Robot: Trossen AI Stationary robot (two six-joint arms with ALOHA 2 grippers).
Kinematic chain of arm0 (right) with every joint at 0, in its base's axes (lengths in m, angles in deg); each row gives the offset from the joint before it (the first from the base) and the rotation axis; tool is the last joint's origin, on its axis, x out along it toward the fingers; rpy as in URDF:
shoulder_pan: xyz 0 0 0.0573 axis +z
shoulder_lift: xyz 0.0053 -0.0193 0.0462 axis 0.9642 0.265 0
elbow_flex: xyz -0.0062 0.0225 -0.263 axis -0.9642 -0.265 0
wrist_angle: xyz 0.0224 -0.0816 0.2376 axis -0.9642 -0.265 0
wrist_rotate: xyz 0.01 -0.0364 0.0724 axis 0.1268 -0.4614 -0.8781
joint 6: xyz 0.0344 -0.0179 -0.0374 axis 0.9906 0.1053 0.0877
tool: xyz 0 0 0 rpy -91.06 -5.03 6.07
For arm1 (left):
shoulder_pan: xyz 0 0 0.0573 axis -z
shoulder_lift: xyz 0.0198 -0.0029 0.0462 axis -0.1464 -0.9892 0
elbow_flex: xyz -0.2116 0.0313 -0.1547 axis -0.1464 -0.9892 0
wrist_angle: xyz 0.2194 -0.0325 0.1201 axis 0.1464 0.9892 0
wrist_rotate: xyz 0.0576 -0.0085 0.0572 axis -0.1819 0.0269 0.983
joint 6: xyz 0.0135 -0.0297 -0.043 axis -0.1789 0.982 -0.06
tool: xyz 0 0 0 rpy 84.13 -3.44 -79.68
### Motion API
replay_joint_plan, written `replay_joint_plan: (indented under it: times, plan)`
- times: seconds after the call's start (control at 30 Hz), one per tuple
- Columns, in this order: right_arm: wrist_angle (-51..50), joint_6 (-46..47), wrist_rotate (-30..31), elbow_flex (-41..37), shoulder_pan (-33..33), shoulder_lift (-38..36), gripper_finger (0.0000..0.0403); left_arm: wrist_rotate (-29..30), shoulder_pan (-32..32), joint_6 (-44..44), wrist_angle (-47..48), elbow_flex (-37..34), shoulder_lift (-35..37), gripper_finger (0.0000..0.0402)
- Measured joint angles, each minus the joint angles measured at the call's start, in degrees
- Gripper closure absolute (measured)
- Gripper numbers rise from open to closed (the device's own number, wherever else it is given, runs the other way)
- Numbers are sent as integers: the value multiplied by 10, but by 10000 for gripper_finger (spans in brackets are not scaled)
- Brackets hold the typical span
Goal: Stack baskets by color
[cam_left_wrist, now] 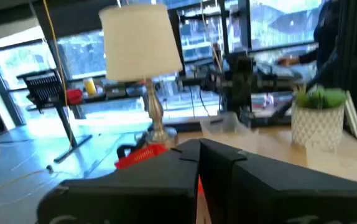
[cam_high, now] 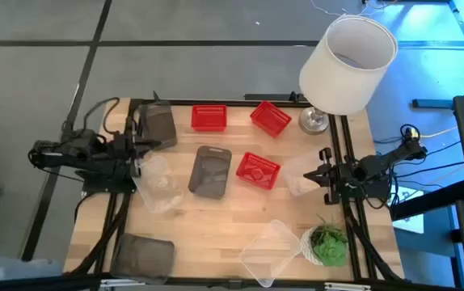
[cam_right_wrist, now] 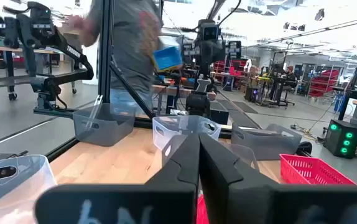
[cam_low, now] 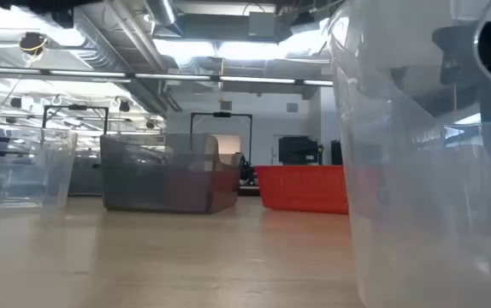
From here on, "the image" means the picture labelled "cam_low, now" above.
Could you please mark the clear plastic storage basket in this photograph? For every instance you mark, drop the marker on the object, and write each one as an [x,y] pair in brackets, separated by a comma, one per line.
[23,179]
[421,192]

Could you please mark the black computer monitor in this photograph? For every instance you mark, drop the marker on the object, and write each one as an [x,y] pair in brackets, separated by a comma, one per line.
[297,149]

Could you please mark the red plastic basket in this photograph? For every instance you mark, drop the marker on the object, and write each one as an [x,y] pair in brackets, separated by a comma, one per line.
[301,188]

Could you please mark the long horizontal light bar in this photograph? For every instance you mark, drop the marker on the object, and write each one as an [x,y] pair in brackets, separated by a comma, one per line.
[173,76]

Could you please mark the grey ceiling junction box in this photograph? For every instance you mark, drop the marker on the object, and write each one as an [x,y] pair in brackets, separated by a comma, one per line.
[262,24]

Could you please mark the white shade table lamp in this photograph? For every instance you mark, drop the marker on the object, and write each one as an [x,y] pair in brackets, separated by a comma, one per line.
[408,34]

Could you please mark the black background station frame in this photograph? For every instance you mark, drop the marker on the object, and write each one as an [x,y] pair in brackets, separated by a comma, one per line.
[76,107]
[222,114]

